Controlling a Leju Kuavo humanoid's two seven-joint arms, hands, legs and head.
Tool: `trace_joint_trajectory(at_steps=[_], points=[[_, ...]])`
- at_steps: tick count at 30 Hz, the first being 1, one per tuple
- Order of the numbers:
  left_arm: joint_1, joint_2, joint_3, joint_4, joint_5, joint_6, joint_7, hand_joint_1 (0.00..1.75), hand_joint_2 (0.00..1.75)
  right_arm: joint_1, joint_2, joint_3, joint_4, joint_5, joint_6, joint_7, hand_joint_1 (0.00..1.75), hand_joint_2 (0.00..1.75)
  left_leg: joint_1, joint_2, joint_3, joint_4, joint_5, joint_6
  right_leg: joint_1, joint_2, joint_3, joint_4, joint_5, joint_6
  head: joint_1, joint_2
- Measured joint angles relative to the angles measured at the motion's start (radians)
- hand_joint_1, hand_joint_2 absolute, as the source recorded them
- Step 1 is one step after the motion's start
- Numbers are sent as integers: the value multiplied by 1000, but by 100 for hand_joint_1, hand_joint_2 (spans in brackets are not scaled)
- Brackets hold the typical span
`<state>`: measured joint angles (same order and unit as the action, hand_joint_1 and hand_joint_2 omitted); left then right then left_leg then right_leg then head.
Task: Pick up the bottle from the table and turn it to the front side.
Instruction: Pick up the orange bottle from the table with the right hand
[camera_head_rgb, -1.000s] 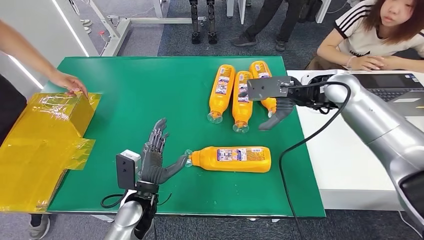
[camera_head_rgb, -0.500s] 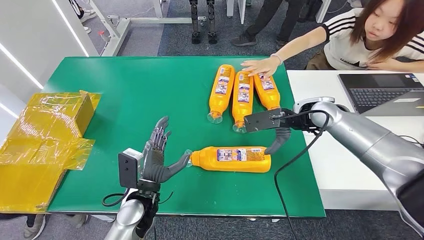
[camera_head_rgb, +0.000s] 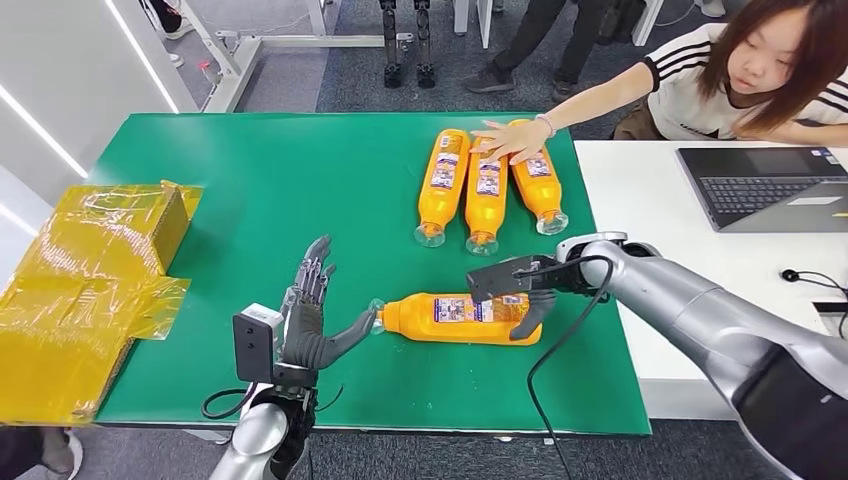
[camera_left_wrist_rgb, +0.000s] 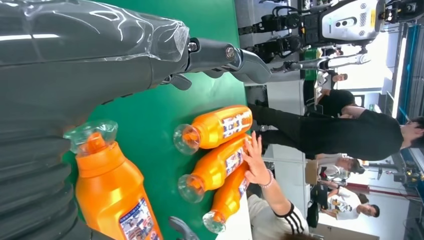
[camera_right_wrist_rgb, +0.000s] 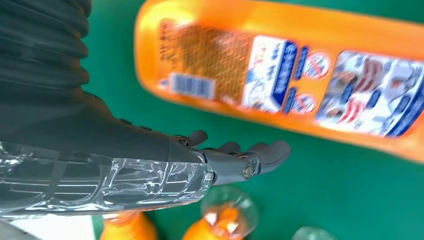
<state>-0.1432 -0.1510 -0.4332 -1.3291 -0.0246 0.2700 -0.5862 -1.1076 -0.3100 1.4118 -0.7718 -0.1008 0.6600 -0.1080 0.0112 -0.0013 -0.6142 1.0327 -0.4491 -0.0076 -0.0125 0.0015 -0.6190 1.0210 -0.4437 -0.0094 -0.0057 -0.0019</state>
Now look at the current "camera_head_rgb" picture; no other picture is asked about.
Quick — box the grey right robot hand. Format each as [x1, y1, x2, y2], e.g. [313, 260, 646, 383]
[509, 289, 558, 343]

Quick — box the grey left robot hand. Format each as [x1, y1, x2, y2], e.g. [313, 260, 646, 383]
[276, 235, 380, 387]

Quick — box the person's right hand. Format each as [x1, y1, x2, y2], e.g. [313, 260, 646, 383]
[470, 117, 555, 166]

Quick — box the orange bottle with clear cap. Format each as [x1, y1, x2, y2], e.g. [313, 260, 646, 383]
[368, 292, 543, 347]
[506, 119, 570, 237]
[414, 128, 472, 249]
[464, 135, 510, 258]

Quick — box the white table leg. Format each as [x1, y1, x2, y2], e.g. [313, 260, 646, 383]
[452, 0, 495, 51]
[630, 0, 664, 48]

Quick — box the black robot leg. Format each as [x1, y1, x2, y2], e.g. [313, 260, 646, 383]
[378, 0, 404, 91]
[411, 0, 439, 91]

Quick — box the green table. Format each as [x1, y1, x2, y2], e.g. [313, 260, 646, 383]
[86, 111, 654, 437]

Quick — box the white desk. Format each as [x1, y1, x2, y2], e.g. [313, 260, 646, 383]
[572, 140, 848, 422]

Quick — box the yellow taped cardboard box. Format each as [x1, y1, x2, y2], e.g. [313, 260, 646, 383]
[0, 180, 205, 425]

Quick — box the dark grey laptop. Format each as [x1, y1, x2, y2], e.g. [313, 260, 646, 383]
[675, 146, 848, 233]

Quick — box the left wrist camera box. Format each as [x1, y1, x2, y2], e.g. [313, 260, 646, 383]
[232, 303, 286, 386]

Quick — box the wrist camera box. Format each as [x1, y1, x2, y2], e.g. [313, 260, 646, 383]
[232, 303, 286, 386]
[465, 254, 558, 305]

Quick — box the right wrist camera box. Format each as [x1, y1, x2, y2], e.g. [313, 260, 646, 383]
[465, 254, 558, 305]

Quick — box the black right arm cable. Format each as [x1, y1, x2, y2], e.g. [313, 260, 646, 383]
[525, 254, 615, 480]

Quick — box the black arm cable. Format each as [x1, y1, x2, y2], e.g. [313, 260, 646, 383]
[200, 386, 257, 422]
[525, 254, 615, 480]

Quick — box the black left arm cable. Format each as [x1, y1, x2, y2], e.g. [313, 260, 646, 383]
[200, 386, 257, 422]

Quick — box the white metal table frame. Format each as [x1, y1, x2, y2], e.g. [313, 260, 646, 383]
[175, 0, 415, 115]

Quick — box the black puck cable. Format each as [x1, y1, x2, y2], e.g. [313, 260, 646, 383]
[794, 270, 848, 301]

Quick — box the black desk cable port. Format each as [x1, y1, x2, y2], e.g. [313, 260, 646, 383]
[812, 301, 848, 344]

